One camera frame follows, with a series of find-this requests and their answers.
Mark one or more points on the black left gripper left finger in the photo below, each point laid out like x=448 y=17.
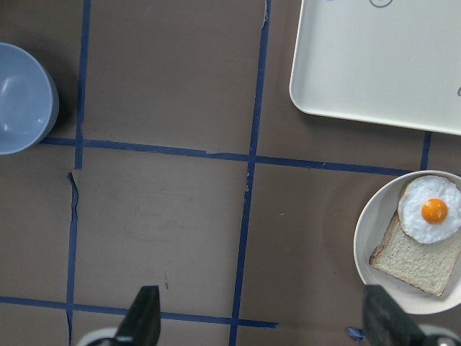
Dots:
x=142 y=324

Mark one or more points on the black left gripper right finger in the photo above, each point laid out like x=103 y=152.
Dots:
x=385 y=322

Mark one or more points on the bread slice on plate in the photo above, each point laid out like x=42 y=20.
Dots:
x=427 y=267

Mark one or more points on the cream round plate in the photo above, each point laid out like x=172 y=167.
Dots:
x=370 y=230

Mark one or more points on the fried egg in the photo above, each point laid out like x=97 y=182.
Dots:
x=429 y=209

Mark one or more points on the blue bowl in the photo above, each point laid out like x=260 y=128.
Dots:
x=29 y=100

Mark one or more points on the cream bear tray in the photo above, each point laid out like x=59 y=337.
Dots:
x=386 y=62

